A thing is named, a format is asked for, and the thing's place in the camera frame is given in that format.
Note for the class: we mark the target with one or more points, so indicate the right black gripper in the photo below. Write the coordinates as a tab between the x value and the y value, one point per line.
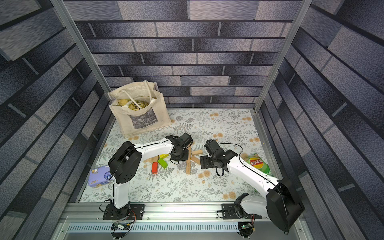
205	162

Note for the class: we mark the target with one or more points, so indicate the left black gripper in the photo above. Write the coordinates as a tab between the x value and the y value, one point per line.
185	159

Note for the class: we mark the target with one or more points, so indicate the yellow block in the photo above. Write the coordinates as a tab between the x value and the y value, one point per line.
163	156

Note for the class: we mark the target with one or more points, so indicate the green block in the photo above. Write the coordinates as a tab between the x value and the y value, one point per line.
162	163

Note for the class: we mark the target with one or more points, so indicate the red block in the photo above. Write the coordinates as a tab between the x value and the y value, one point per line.
155	167

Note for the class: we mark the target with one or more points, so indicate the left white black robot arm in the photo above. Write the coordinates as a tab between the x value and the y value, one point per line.
125	163

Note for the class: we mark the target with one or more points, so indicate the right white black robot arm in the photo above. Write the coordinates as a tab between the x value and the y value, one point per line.
281	205

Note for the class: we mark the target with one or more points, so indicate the green chips bag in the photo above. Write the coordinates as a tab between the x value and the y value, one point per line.
258	163

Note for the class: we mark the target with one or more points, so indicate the beige canvas tote bag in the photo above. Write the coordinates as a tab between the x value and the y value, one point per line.
139	107

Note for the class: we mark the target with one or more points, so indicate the right circuit board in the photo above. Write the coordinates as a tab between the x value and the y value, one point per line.
245	226

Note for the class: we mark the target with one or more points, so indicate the circuit board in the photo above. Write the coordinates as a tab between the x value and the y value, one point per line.
120	226
245	226

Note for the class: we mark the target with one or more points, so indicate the purple tissue pack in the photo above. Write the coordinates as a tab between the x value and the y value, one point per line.
99	177

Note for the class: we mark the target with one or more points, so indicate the left circuit board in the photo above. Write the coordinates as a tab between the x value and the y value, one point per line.
120	226

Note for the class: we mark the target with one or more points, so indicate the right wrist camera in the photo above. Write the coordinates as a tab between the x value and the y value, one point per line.
212	147

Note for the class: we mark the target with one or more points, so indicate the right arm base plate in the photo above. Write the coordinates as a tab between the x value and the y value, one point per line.
235	212

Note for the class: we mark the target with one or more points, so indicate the aluminium front rail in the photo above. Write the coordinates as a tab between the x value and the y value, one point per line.
170	221

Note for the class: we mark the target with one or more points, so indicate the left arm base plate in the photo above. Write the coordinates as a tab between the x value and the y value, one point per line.
130	211

